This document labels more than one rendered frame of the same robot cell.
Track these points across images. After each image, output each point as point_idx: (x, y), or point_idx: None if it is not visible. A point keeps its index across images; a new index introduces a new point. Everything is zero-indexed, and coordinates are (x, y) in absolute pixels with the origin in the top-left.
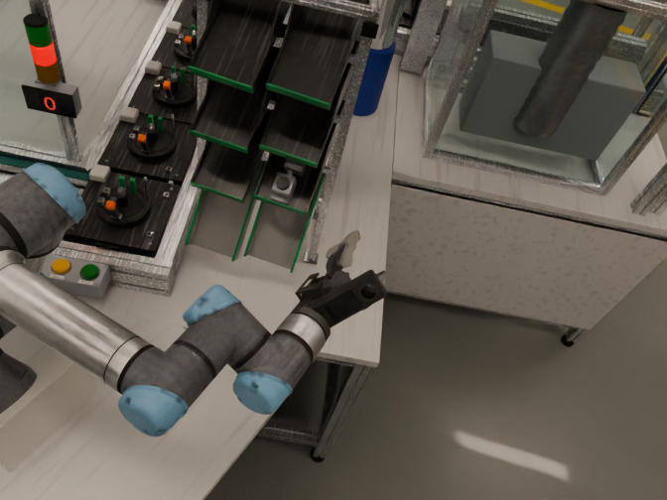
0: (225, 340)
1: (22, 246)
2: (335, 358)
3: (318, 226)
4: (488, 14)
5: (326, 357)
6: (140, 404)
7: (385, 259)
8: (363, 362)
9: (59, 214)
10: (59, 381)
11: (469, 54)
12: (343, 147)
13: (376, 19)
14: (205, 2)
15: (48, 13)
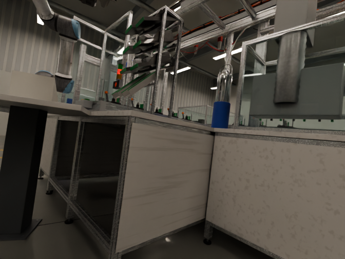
0: None
1: (56, 17)
2: (119, 113)
3: (152, 95)
4: (243, 57)
5: (116, 114)
6: None
7: (179, 120)
8: (127, 112)
9: (69, 20)
10: (42, 77)
11: (241, 74)
12: (159, 53)
13: (165, 6)
14: None
15: (124, 66)
